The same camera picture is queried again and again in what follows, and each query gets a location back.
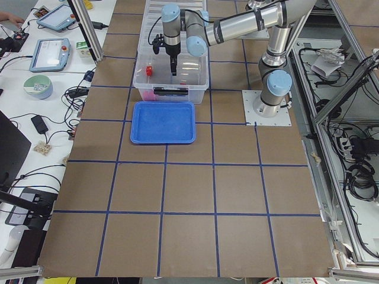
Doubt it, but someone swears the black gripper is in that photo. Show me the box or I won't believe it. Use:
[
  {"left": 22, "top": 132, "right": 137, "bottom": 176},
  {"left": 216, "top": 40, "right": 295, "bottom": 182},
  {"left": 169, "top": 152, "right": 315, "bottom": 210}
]
[{"left": 165, "top": 43, "right": 181, "bottom": 76}]

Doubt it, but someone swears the clear plastic box lid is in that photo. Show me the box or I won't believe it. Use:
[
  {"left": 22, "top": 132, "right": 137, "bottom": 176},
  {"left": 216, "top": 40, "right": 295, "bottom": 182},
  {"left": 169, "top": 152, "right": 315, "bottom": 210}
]
[{"left": 137, "top": 0, "right": 207, "bottom": 55}]

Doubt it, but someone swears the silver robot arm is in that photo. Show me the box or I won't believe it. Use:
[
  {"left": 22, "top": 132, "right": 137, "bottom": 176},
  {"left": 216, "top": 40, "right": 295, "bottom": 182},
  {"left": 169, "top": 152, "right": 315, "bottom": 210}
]
[{"left": 151, "top": 0, "right": 315, "bottom": 118}]

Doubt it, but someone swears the red block in box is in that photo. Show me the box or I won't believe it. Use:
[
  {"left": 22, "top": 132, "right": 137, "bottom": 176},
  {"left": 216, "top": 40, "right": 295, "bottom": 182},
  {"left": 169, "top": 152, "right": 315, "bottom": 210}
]
[{"left": 145, "top": 65, "right": 153, "bottom": 77}]

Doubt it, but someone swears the clear plastic storage box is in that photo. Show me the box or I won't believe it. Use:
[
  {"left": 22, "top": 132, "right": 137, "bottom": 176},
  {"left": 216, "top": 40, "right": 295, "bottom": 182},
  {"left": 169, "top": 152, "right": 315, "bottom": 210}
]
[{"left": 133, "top": 53, "right": 209, "bottom": 104}]

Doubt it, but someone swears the blue plastic tray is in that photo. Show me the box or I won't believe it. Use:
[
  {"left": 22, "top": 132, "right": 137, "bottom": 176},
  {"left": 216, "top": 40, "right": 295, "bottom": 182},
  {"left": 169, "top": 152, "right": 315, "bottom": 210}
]
[{"left": 130, "top": 101, "right": 197, "bottom": 144}]

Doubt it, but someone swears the green white carton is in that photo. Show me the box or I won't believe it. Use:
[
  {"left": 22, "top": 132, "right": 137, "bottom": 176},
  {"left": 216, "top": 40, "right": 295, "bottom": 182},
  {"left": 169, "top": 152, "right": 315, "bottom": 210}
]
[{"left": 75, "top": 41, "right": 92, "bottom": 58}]

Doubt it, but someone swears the yellow toy corn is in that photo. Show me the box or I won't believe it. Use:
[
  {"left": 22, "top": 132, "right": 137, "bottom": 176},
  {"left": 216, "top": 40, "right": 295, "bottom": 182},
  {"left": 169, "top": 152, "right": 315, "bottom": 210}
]
[{"left": 83, "top": 0, "right": 93, "bottom": 9}]

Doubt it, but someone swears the teach pendant far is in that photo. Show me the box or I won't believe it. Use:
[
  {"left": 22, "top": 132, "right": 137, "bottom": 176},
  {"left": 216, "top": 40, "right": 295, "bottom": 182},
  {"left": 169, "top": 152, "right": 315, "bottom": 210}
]
[{"left": 37, "top": 4, "right": 76, "bottom": 32}]

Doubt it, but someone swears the teach pendant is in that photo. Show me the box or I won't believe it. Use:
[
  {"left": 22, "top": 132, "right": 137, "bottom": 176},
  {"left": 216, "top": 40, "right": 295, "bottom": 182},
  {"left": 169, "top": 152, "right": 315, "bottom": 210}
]
[
  {"left": 29, "top": 38, "right": 70, "bottom": 73},
  {"left": 37, "top": 4, "right": 76, "bottom": 32}
]

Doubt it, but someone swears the teach pendant near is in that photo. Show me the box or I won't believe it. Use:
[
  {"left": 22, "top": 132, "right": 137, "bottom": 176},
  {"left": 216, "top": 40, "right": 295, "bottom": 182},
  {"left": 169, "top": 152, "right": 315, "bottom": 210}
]
[{"left": 29, "top": 38, "right": 70, "bottom": 73}]

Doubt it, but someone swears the green blue bowl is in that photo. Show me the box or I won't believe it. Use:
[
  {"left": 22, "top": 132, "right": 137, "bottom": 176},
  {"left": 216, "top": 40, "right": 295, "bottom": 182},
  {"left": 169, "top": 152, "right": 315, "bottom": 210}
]
[{"left": 23, "top": 75, "right": 53, "bottom": 99}]

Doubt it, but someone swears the black power adapter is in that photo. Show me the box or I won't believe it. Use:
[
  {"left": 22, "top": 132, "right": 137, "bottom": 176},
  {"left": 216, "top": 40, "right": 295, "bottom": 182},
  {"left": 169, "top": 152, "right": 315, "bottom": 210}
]
[{"left": 31, "top": 115, "right": 49, "bottom": 134}]

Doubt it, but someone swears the black laptop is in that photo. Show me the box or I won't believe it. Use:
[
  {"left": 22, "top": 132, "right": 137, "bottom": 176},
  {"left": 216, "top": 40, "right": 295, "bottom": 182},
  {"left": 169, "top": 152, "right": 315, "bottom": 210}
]
[{"left": 0, "top": 112, "right": 31, "bottom": 192}]

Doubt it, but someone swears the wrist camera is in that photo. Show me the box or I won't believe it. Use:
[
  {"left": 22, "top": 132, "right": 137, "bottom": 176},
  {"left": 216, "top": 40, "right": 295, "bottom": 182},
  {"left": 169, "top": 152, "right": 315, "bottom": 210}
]
[{"left": 152, "top": 34, "right": 165, "bottom": 54}]

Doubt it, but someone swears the aluminium frame post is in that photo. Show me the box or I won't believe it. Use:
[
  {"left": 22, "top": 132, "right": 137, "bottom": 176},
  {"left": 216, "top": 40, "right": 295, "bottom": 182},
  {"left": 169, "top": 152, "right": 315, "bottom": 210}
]
[{"left": 68, "top": 0, "right": 104, "bottom": 62}]

